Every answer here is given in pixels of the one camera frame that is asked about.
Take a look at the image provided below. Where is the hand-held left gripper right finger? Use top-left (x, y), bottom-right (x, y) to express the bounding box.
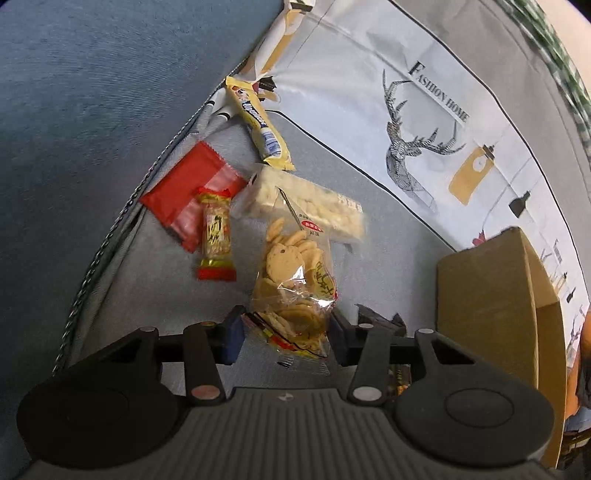
top-left (329, 308), bottom-right (485, 408)

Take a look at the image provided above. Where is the white rice crisp packet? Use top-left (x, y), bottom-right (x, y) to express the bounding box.
top-left (231, 165), bottom-right (370, 245)

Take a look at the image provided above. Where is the yellow snack bar packet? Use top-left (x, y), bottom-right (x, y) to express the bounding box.
top-left (225, 76), bottom-right (296, 172)

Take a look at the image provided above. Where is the green checkered blanket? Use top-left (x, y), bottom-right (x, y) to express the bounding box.
top-left (502, 0), bottom-right (591, 154)

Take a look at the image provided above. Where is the blue fabric cushion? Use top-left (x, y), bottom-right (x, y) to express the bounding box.
top-left (0, 0), bottom-right (285, 372)

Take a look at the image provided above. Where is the cardboard box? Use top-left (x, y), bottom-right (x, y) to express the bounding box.
top-left (436, 226), bottom-right (568, 470)

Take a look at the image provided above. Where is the orange cushion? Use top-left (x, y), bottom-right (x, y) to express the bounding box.
top-left (564, 362), bottom-right (584, 422)

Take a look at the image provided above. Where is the dark snack packet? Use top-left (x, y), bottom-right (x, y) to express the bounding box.
top-left (355, 303), bottom-right (413, 398)

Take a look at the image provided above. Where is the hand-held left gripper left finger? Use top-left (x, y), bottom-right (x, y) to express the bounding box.
top-left (99, 305), bottom-right (246, 408)

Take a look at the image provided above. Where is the small red yellow candy packet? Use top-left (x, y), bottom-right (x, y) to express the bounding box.
top-left (196, 187), bottom-right (238, 282)

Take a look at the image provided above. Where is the clear bag of crackers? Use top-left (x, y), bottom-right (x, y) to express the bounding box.
top-left (240, 187), bottom-right (341, 366)

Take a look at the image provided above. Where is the red snack packet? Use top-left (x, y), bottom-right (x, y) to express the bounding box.
top-left (139, 141), bottom-right (248, 254)

